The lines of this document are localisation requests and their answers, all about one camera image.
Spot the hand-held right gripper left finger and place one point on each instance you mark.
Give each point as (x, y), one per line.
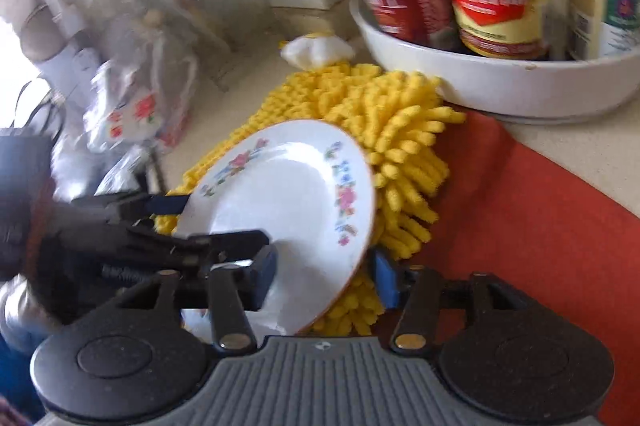
(265, 278)

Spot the yellow chenille cloth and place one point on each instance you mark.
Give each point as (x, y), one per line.
(400, 141)

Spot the white basin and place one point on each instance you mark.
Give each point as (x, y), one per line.
(480, 81)

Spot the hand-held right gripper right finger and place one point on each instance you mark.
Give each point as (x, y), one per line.
(384, 278)

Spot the floral printed plastic bag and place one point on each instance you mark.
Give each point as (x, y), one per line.
(135, 96)

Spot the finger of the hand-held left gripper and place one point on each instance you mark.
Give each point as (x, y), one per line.
(235, 240)
(167, 205)

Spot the white crumpled rag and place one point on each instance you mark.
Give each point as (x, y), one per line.
(315, 48)

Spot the white floral plate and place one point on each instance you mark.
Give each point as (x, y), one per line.
(285, 206)

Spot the red mat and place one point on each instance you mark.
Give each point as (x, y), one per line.
(540, 226)

